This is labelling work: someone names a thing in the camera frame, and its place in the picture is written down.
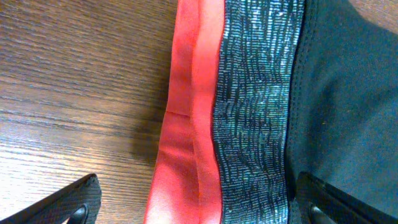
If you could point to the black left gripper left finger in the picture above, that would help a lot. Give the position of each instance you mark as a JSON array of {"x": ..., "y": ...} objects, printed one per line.
[{"x": 78, "y": 203}]

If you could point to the black leggings with red waistband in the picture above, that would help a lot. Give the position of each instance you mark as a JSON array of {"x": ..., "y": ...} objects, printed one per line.
[{"x": 261, "y": 91}]

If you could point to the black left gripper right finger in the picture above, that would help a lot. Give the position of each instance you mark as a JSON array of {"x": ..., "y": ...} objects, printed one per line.
[{"x": 322, "y": 203}]

